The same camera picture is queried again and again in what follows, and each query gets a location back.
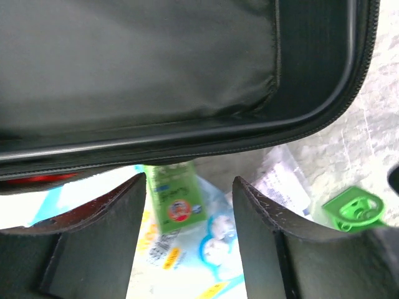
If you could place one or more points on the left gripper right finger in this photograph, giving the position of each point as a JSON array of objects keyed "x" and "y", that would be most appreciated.
[{"x": 285, "y": 255}]

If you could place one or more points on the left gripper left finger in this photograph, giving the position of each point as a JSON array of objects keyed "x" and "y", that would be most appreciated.
[{"x": 87, "y": 252}]

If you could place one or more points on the small green box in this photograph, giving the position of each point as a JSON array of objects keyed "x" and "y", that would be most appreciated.
[{"x": 176, "y": 195}]

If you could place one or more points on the red black medicine bag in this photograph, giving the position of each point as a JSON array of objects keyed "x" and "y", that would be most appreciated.
[{"x": 88, "y": 86}]

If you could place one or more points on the blue cotton swab bag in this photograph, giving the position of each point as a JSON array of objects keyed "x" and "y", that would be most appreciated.
[{"x": 201, "y": 260}]

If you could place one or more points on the white blue pad packet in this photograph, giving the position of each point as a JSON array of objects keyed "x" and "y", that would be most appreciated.
[{"x": 282, "y": 180}]

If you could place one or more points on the green plastic clip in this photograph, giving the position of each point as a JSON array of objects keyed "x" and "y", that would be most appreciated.
[{"x": 354, "y": 210}]

